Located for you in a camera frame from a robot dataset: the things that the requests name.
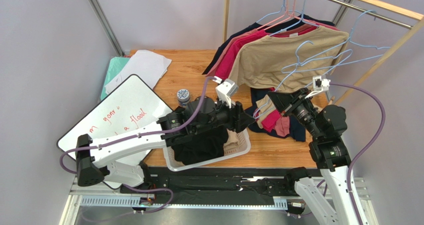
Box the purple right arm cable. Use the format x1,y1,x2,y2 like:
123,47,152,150
285,82,387,225

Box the tan t shirt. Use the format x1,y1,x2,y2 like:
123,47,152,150
228,26,349,93

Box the beige t shirt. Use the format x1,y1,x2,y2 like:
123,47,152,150
223,130,238,151

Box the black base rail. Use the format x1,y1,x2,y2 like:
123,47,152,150
119,166,320,206

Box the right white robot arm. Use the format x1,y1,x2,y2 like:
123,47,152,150
267,88,368,225

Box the black daisy print t shirt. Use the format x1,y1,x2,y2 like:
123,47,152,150
172,126,229,165

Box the blue white round tin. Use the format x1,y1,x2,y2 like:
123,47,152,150
177,89,191,107

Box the white board black frame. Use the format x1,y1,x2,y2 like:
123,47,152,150
57,75,172,188

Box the magenta t shirt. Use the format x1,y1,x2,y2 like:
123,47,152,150
214,25,318,133

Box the metal corner post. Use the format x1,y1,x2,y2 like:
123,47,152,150
88,0,125,56

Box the white paper sheets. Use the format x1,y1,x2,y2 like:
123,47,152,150
105,50,172,95

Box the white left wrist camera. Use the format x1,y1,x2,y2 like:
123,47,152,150
215,79,239,109

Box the wooden clothes rack frame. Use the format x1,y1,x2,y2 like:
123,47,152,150
205,0,417,92

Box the pink wire hanger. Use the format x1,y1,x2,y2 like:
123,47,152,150
256,0,318,30

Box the metal hanging rail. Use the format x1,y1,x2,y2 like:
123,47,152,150
327,0,424,30

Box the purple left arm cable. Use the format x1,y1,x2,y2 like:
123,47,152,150
59,76,222,216

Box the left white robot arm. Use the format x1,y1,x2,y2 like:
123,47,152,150
75,97,255,187

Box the navy t shirt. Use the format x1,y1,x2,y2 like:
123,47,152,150
203,19,306,142

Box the teal folder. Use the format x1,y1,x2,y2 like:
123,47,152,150
99,57,130,101

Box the white plastic perforated basket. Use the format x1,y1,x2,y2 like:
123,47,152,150
162,129,251,172

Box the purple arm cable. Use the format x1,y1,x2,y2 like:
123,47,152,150
285,82,387,225
59,76,222,216

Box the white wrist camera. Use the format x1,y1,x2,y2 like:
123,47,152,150
215,79,239,109
306,76,331,99

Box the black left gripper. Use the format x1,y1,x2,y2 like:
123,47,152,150
192,96,256,136

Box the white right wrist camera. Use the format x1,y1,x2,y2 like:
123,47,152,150
306,76,331,99

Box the salmon pink t shirt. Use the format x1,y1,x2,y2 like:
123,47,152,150
204,18,314,142

